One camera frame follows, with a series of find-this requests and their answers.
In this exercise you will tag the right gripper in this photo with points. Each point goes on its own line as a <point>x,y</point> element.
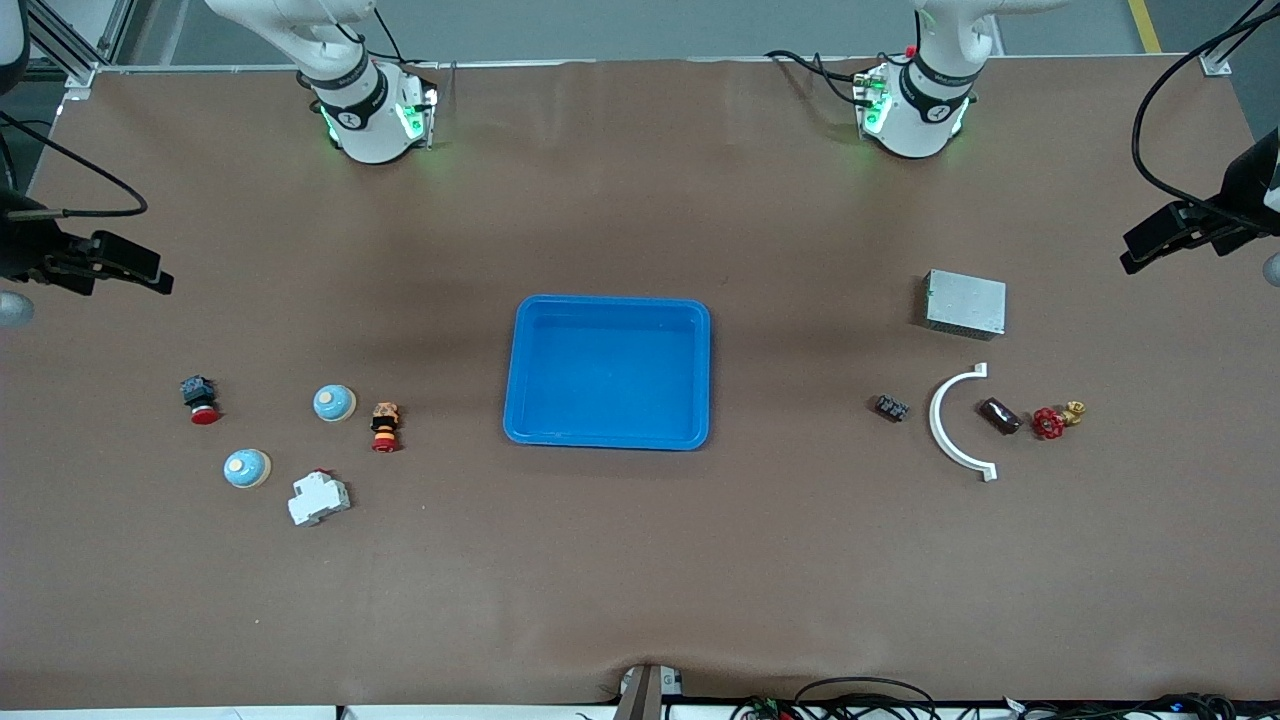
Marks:
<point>20,250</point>

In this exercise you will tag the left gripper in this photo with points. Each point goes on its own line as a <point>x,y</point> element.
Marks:
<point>1243,190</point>

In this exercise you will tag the light blue bell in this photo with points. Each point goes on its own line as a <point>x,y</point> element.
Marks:
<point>247,468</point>
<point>334,403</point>

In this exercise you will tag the brown cylindrical capacitor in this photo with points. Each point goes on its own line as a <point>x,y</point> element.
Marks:
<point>1000,415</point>

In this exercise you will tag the small black block capacitor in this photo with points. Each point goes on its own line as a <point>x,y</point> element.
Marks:
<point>891,407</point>

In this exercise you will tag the red mushroom button black body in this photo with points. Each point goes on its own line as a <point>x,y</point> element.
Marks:
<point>200,395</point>

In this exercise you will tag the red handwheel brass valve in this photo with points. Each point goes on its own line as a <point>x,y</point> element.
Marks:
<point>1047,424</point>

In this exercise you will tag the grey metal box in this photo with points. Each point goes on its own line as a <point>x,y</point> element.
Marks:
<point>965,303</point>

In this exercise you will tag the white circuit breaker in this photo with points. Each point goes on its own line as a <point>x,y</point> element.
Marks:
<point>318,498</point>

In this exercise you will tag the white curved plastic arc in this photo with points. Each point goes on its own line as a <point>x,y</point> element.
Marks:
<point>936,420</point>

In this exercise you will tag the orange black red push button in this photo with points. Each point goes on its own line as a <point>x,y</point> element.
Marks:
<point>385,425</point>

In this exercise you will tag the blue plastic tray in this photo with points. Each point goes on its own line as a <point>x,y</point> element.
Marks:
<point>610,370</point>

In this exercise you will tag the brown table cover mat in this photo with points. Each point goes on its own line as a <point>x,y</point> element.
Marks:
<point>640,560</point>

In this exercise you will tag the aluminium frame profile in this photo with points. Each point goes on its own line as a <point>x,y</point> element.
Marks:
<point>65,50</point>
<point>1215,63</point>

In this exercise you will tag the grey metal bracket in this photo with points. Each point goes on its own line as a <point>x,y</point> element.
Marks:
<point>645,695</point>

